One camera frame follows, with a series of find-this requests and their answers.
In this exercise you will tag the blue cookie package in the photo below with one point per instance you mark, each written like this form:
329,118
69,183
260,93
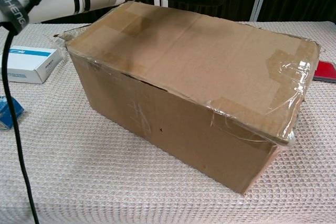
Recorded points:
5,113

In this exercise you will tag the red stamp pad case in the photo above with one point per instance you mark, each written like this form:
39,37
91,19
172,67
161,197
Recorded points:
326,70

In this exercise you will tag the large cardboard box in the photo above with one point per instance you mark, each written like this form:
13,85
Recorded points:
183,77

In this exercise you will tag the flat white blue box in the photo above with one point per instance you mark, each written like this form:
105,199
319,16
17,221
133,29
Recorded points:
29,64

